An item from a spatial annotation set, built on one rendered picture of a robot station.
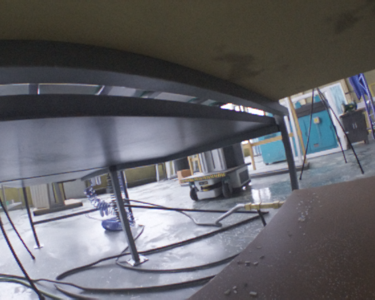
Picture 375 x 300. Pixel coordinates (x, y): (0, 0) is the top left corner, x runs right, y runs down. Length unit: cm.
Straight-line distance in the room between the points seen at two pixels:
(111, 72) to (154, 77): 5
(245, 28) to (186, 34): 7
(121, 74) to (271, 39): 19
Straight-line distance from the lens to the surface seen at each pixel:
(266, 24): 23
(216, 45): 23
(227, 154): 247
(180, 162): 564
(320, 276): 28
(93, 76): 19
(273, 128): 76
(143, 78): 20
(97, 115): 23
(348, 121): 444
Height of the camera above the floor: 48
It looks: 5 degrees up
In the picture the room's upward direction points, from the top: 12 degrees counter-clockwise
